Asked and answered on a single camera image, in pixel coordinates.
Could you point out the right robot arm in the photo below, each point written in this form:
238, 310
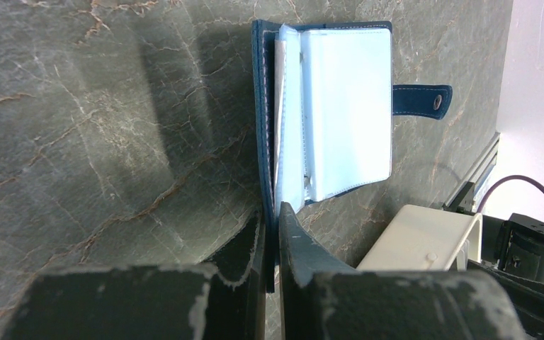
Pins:
513, 254

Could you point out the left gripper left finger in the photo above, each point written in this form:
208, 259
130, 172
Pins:
222, 297

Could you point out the navy blue card holder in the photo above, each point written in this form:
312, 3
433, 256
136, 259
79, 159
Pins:
324, 104

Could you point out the white plastic tray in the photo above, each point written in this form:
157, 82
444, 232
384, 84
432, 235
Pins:
426, 239

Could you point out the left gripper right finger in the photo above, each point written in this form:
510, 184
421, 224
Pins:
324, 298

